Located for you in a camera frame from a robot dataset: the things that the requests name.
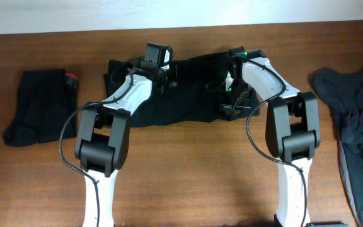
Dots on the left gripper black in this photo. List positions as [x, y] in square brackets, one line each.
[174, 77]

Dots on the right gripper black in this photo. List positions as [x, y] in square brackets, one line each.
[227, 106]

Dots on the dark green shorts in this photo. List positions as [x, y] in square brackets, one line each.
[195, 99]

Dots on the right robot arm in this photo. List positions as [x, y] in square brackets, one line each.
[292, 131]

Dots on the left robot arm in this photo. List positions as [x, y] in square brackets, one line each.
[103, 139]

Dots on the dark grey clothes pile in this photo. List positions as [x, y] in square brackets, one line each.
[343, 93]

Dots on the folded black shorts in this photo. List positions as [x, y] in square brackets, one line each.
[45, 100]

